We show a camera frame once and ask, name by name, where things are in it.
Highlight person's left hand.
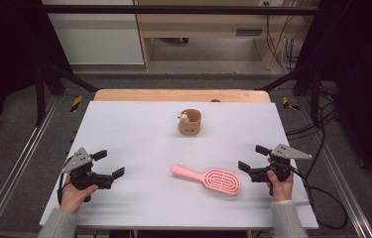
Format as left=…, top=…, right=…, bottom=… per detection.
left=59, top=175, right=99, bottom=212

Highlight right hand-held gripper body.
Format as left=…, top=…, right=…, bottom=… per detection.
left=249, top=143, right=312, bottom=183

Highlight black metal frame strut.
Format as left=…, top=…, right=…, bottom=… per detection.
left=34, top=60, right=99, bottom=127
left=258, top=62, right=324, bottom=127

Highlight person's right hand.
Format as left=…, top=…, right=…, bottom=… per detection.
left=266, top=171, right=295, bottom=202

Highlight light wooden desk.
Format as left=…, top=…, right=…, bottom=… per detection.
left=133, top=0, right=316, bottom=71

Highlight brown cup with bear figure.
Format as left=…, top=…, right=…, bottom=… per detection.
left=178, top=108, right=202, bottom=137

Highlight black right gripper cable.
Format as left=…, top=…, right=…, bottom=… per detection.
left=291, top=166, right=349, bottom=231

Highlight bundle of hanging cables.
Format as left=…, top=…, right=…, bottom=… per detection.
left=265, top=14, right=307, bottom=73

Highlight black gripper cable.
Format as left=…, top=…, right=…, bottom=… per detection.
left=291, top=166, right=349, bottom=231
left=57, top=172, right=72, bottom=206

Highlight black floor cables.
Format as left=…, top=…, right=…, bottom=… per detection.
left=286, top=82, right=341, bottom=181

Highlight black horizontal frame bar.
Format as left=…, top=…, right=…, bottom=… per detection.
left=41, top=4, right=321, bottom=16

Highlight grey power strip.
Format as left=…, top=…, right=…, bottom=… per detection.
left=235, top=28, right=264, bottom=37

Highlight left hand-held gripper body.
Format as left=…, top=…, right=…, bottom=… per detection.
left=62, top=147, right=115, bottom=191

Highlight yellow black tape marker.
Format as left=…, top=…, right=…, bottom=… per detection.
left=69, top=95, right=84, bottom=113
left=282, top=96, right=301, bottom=112

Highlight white cabinet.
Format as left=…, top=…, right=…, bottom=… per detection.
left=41, top=0, right=145, bottom=65

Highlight aluminium rail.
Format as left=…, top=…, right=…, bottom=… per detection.
left=301, top=98, right=372, bottom=238
left=0, top=94, right=60, bottom=238

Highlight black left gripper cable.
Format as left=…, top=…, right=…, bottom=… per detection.
left=57, top=172, right=72, bottom=206

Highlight light wooden table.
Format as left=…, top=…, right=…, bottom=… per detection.
left=93, top=88, right=272, bottom=104

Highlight pink hairbrush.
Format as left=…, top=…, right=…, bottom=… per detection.
left=171, top=164, right=242, bottom=198

